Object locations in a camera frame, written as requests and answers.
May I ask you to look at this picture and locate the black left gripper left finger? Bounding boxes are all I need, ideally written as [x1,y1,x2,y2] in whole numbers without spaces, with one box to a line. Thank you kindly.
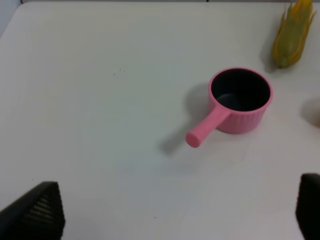
[0,181,66,240]

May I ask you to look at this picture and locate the green yellow toy corn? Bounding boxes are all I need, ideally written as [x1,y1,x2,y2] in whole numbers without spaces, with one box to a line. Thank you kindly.
[271,0,316,69]

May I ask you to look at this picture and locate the pink toy saucepan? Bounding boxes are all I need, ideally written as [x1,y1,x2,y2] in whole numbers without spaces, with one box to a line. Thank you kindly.
[185,67,273,148]

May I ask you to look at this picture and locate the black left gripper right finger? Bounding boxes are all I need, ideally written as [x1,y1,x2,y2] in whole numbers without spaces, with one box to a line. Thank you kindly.
[295,173,320,240]

